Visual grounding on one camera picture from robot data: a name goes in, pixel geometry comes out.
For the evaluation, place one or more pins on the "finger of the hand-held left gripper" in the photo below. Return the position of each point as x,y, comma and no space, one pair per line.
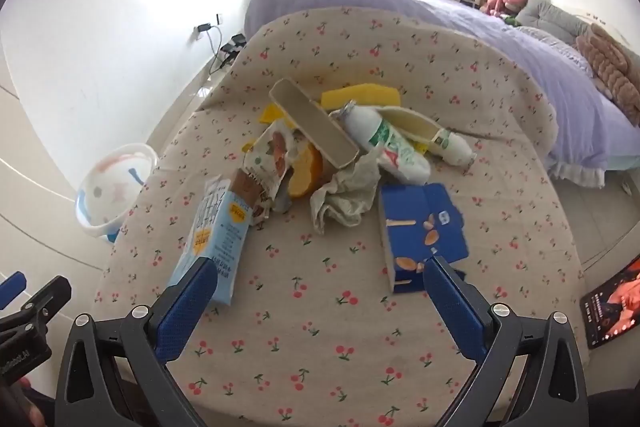
47,302
11,288

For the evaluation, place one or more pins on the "white cartoon face bin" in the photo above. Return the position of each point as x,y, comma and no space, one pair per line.
115,187

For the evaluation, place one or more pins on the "long beige cardboard box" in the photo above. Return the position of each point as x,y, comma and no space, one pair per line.
315,127

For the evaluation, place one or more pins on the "black power strip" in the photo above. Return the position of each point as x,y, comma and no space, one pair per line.
234,48

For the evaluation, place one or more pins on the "small white bottle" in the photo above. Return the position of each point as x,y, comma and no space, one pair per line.
450,147

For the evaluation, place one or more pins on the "black wall charger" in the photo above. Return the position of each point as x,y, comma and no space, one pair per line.
204,28

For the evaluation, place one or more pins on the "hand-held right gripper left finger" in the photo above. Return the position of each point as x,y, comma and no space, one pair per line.
186,307

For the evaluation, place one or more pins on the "blue ice cream box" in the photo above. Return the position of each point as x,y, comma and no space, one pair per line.
415,217

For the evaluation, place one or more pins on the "pink plush toy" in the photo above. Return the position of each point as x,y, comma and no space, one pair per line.
505,2

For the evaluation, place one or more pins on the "yellow plastic package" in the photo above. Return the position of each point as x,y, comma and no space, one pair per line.
272,112

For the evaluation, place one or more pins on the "grey plush pillow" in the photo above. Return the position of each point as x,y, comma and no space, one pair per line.
555,17

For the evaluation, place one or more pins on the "cherry print blanket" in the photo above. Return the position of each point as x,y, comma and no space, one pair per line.
310,257

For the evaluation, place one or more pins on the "brown fuzzy blanket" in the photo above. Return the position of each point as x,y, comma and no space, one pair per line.
607,67

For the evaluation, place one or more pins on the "yellow sponge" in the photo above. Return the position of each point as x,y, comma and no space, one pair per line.
360,96

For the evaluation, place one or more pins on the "light blue snack packet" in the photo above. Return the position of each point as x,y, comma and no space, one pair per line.
220,227

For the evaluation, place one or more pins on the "brown white snack wrapper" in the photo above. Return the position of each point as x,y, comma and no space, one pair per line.
270,152

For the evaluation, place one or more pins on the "grey white tissue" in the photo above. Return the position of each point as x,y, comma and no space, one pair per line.
345,197

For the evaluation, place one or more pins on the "black printed booklet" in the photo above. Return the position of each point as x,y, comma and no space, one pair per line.
612,307

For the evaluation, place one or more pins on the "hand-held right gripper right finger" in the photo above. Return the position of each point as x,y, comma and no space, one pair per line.
454,307

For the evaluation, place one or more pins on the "purple bed cover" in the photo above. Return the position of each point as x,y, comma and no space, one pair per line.
450,9

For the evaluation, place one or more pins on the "large white green-label bottle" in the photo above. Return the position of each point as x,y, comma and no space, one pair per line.
395,152

